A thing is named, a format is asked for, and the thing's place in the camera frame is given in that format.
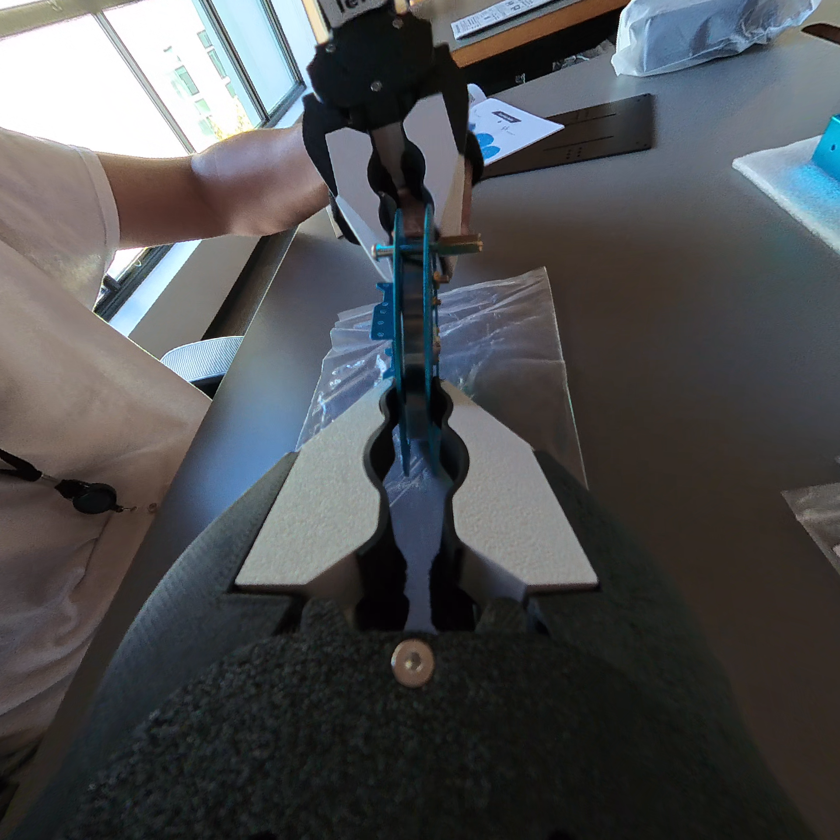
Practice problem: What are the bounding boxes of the window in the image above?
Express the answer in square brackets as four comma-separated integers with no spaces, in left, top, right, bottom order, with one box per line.
[0,0,316,322]

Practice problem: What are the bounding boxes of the white mesh chair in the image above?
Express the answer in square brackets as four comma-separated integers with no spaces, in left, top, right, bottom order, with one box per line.
[159,336,245,398]

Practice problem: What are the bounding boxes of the clear plastic bag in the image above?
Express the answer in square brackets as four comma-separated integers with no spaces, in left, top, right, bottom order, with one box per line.
[295,266,589,634]

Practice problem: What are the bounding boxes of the small labelled bag of screws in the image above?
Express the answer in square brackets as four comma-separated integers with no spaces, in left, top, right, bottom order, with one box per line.
[781,482,840,575]

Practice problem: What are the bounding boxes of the person's left forearm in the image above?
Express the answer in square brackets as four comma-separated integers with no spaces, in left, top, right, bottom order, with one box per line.
[108,123,332,250]

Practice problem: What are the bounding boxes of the printed instruction sheet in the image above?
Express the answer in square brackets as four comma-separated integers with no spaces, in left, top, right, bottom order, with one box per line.
[466,98,565,166]

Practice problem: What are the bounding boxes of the black metal plate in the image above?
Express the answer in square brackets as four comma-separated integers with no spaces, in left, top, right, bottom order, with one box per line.
[482,93,657,179]

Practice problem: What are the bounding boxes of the white printed paper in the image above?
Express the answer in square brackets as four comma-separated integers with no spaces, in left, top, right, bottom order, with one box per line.
[450,0,559,40]

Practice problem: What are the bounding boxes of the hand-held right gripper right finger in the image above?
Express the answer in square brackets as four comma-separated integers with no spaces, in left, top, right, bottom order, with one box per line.
[438,381,600,602]

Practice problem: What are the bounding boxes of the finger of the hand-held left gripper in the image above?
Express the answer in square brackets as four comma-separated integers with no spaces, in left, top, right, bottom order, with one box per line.
[403,92,475,277]
[325,125,399,284]

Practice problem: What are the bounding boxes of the white foam sheet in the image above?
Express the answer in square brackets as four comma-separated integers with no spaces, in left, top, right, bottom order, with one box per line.
[731,134,840,257]

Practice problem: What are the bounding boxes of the person's left hand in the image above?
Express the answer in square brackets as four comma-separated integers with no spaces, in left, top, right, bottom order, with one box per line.
[399,189,429,238]

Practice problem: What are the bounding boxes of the blue metal bracket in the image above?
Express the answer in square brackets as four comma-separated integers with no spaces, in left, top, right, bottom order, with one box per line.
[810,113,840,185]

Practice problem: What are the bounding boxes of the person in beige shirt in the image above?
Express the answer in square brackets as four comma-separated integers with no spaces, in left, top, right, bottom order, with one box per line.
[0,128,214,775]

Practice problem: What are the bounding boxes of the white plastic bag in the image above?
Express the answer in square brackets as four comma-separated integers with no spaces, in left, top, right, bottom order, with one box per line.
[610,0,823,78]

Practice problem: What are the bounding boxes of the black lanyard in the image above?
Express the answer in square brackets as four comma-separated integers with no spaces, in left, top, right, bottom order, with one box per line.
[0,448,158,516]

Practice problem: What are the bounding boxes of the blue round metal wheel assembly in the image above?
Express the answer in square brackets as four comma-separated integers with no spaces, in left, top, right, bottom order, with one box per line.
[369,202,484,476]

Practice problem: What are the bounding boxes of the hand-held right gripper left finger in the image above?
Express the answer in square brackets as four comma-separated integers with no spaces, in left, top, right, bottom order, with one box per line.
[234,379,395,595]

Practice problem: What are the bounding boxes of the wooden table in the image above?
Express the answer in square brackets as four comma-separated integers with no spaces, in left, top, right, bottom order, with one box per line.
[410,0,634,70]

